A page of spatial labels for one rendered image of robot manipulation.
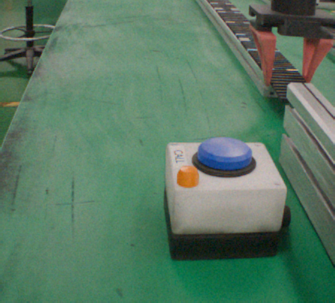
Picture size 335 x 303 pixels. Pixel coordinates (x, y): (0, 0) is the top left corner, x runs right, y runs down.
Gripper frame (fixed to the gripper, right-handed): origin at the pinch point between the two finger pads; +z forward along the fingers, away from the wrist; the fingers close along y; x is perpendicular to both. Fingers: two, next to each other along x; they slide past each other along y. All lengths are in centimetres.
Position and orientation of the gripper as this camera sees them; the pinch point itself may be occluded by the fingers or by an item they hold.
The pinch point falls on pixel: (286, 79)
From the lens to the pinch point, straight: 73.5
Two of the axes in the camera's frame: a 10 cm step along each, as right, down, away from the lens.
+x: -0.8, -3.9, 9.2
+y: 10.0, 0.1, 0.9
